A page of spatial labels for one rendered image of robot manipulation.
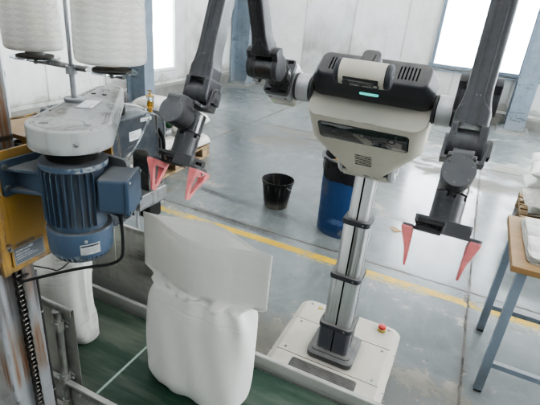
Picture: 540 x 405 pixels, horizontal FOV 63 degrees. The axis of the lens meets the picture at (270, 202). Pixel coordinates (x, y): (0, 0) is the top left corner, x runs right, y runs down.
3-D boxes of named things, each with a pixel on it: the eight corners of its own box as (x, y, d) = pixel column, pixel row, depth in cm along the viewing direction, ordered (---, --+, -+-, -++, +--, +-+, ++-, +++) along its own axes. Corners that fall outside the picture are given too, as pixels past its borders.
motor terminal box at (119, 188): (143, 208, 112) (142, 166, 107) (132, 227, 102) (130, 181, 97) (111, 205, 111) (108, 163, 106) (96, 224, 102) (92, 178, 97)
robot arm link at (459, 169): (492, 143, 84) (445, 134, 88) (502, 124, 74) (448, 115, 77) (476, 202, 84) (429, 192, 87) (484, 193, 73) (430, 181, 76)
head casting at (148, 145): (165, 185, 158) (164, 102, 145) (115, 209, 137) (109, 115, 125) (100, 166, 168) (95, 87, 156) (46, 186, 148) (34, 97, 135)
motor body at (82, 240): (127, 246, 115) (122, 156, 104) (82, 274, 102) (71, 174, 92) (83, 231, 120) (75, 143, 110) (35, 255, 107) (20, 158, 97)
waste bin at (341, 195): (374, 224, 387) (389, 153, 360) (359, 249, 344) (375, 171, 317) (323, 210, 404) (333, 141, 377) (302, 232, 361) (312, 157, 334)
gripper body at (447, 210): (471, 237, 79) (482, 198, 79) (413, 222, 82) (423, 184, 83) (468, 239, 85) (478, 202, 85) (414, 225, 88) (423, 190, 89)
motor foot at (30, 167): (73, 190, 108) (70, 157, 105) (30, 207, 98) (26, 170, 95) (46, 182, 112) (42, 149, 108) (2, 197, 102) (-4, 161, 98)
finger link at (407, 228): (430, 272, 80) (443, 222, 80) (390, 260, 82) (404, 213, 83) (430, 272, 86) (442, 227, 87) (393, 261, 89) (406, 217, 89)
